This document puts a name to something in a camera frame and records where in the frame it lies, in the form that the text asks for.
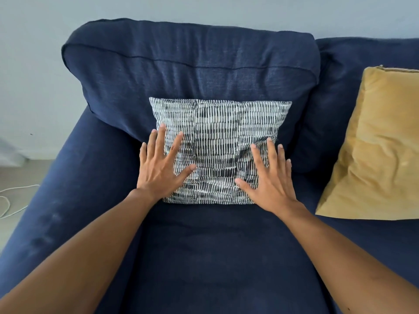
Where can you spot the person's right hand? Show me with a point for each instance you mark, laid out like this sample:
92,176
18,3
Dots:
276,192

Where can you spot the person's left hand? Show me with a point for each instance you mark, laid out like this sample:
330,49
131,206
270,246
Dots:
157,176

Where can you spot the black white patterned pillow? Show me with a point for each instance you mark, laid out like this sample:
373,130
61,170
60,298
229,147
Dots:
222,120

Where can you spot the dark blue fabric sofa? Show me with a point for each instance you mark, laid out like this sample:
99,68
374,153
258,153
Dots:
212,258

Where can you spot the mustard yellow velvet pillow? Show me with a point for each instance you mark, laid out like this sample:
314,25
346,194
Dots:
379,143

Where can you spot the person's right forearm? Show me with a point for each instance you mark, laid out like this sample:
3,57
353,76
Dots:
347,261

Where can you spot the person's left forearm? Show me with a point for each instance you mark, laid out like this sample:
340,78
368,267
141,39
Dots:
75,261

